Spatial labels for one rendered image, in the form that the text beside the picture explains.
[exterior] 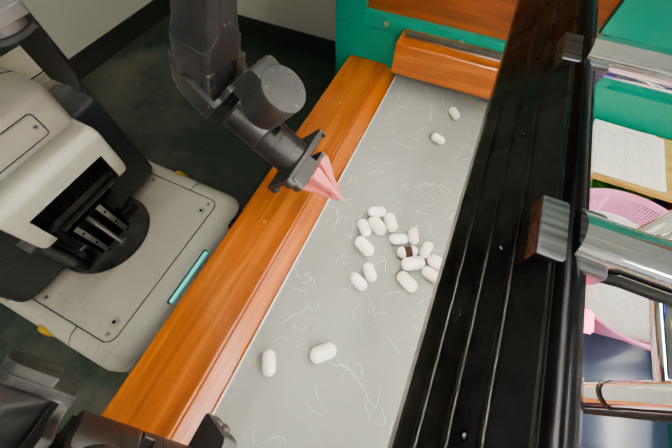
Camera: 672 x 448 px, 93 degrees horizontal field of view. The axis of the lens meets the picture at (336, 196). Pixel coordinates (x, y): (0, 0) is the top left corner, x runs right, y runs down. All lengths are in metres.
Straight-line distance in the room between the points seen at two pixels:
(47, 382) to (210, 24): 0.33
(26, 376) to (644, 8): 0.85
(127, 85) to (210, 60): 1.91
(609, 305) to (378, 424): 0.40
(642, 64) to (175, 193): 1.21
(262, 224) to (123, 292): 0.71
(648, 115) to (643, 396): 0.59
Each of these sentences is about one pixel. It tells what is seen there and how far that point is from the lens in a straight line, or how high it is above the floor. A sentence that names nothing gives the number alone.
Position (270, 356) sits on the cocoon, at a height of 0.76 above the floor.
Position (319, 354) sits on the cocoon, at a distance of 0.48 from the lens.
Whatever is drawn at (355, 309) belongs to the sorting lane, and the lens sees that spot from 0.52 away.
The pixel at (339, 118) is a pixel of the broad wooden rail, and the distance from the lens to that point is 0.68.
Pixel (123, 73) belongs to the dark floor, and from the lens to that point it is 2.41.
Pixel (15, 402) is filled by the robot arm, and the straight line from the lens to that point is 0.31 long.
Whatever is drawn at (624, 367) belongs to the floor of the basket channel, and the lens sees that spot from 0.73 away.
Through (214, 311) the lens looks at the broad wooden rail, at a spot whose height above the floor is 0.77.
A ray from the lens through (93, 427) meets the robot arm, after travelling 0.34.
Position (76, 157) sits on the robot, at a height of 0.78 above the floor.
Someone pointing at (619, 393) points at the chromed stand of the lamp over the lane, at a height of 0.92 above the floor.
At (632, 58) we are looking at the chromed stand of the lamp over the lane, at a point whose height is 1.12.
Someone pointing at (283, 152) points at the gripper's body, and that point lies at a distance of 0.44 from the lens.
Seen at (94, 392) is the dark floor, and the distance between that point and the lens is 1.48.
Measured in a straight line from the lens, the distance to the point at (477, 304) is 0.18.
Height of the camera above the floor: 1.24
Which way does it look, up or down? 59 degrees down
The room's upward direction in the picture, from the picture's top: straight up
